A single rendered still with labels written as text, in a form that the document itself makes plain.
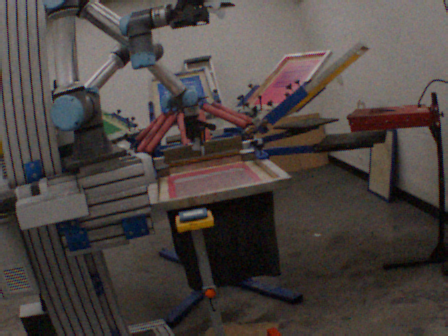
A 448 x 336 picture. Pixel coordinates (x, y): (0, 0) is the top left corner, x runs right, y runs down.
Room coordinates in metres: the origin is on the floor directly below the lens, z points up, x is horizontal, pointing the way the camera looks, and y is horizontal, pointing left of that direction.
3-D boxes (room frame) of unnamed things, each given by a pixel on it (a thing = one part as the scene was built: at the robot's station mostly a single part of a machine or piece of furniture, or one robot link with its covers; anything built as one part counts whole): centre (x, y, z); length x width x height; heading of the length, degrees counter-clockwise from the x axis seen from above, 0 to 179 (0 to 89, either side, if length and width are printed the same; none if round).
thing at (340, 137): (3.03, -0.44, 0.91); 1.34 x 0.40 x 0.08; 65
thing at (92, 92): (1.55, 0.43, 1.42); 0.13 x 0.12 x 0.14; 174
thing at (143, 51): (1.41, 0.18, 1.56); 0.11 x 0.08 x 0.11; 174
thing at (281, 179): (2.26, 0.07, 0.97); 0.79 x 0.58 x 0.04; 5
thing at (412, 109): (2.72, -1.12, 1.06); 0.61 x 0.46 x 0.12; 65
